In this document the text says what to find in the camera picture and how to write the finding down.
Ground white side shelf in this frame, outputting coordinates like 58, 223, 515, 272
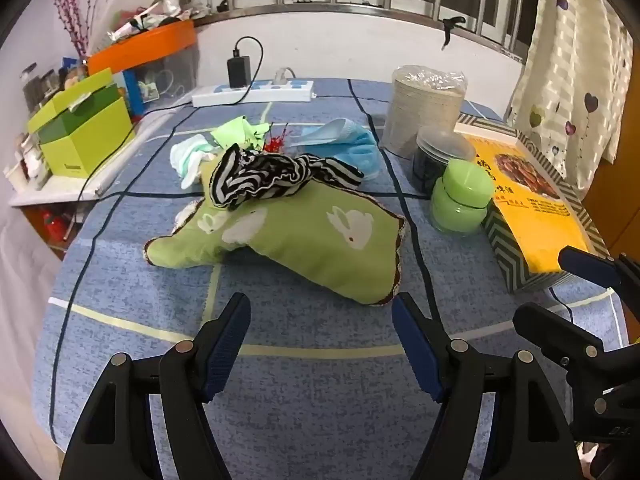
7, 110, 166, 208

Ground red object under shelf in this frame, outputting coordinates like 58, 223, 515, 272
40, 209, 73, 248

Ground thin black cable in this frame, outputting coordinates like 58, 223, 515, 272
547, 285, 576, 321

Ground light green cloth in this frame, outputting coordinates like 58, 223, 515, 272
210, 116, 273, 151

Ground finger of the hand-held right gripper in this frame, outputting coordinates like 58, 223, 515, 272
512, 302, 608, 376
557, 245, 640, 321

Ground yellow box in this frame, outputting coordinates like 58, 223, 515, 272
452, 114, 611, 295

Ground steel window railing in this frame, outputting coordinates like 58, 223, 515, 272
187, 0, 541, 56

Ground green rabbit print cloth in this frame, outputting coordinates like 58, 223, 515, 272
144, 160, 411, 307

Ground blue checked blanket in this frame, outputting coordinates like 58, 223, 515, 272
32, 78, 631, 480

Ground black strap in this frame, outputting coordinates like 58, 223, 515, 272
441, 16, 467, 52

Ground black white striped cloth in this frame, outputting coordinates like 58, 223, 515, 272
209, 144, 365, 211

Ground white blue power strip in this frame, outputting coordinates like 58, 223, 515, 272
191, 79, 318, 108

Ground orange lid storage bin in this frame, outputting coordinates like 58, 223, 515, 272
87, 20, 201, 111

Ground wrapped paper cup stack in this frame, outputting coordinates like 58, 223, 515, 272
382, 65, 468, 161

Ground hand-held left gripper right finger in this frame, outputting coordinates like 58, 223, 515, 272
391, 292, 583, 480

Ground blue face mask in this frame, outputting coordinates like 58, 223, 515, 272
285, 118, 381, 181

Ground pile of packets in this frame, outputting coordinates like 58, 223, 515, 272
107, 0, 216, 41

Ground heart print curtain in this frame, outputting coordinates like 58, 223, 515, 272
507, 0, 633, 181

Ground red fringed ornament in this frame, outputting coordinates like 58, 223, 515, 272
261, 124, 291, 153

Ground green cardboard box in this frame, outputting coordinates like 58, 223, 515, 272
27, 68, 137, 179

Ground black charger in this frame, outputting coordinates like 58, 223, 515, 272
227, 50, 252, 88

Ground purple flower branches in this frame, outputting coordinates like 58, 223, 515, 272
47, 0, 121, 58

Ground green jar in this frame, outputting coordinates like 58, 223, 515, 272
430, 158, 496, 236

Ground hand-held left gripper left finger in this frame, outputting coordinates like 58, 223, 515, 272
59, 292, 252, 480

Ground wooden wardrobe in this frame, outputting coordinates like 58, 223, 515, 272
580, 25, 640, 261

